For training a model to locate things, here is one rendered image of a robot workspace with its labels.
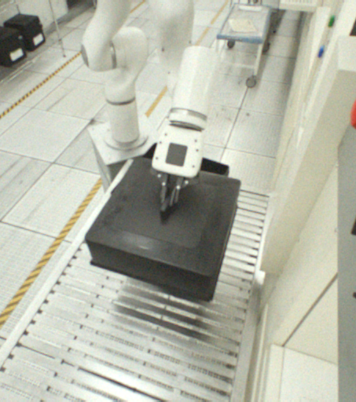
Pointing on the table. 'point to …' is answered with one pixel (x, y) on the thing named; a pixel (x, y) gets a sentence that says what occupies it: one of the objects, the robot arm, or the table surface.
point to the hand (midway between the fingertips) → (170, 196)
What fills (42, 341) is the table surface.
